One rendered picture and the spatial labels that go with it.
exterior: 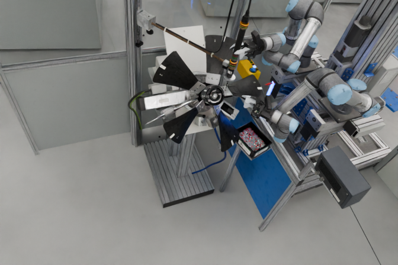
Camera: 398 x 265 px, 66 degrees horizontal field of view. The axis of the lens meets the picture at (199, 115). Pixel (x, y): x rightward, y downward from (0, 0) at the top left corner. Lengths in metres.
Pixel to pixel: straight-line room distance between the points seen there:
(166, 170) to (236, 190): 0.65
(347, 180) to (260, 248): 1.24
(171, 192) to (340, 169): 1.47
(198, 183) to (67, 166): 1.16
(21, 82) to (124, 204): 1.22
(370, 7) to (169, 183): 1.96
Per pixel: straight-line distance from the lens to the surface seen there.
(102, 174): 2.88
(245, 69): 2.27
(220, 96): 1.81
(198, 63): 2.05
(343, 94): 1.78
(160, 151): 2.88
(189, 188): 2.72
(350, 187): 1.69
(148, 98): 1.84
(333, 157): 1.74
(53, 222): 2.76
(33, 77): 2.45
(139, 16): 1.99
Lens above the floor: 2.47
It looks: 48 degrees down
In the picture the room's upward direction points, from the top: 12 degrees clockwise
